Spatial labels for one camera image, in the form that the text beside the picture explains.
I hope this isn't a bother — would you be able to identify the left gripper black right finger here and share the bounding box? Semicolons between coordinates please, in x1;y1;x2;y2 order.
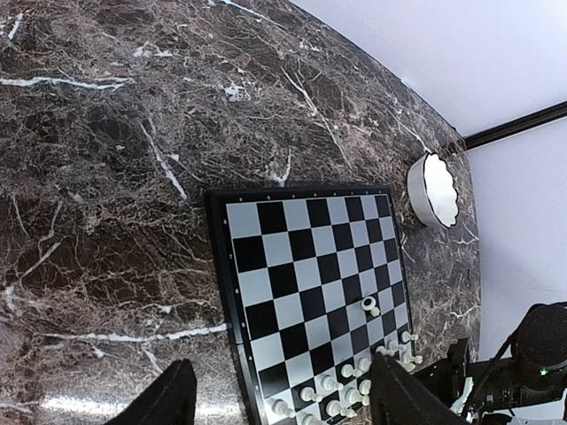
369;353;468;424

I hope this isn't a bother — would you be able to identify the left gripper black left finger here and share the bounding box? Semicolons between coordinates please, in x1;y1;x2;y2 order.
106;359;198;425

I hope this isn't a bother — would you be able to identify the black and white chessboard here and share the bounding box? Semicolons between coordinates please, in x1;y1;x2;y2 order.
205;186;413;424

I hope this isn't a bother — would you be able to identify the white chess rook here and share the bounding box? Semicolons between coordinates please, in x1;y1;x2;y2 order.
400;352;423;372
361;296;381;317

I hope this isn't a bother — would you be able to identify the white chess queen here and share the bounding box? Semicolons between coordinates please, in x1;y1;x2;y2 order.
345;388;370;406

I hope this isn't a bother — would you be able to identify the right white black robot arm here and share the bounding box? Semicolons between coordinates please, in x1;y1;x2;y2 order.
436;302;566;424

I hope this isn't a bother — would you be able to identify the white scalloped bowl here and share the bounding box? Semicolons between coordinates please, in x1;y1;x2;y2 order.
407;153;459;229

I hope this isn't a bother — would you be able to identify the right black frame post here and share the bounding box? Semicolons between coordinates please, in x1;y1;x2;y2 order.
464;101;567;151

